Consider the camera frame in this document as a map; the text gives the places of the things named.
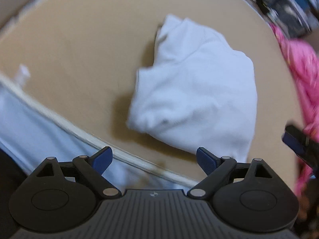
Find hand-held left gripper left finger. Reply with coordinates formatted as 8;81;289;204
29;146;122;200

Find white garment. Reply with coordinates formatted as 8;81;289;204
126;14;259;164

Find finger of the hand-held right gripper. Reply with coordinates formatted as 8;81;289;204
282;125;319;168

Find small white plastic piece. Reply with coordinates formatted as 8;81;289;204
15;64;32;85

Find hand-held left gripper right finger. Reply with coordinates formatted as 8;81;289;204
187;147;278;200

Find pink cloth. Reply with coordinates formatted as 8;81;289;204
270;22;319;198

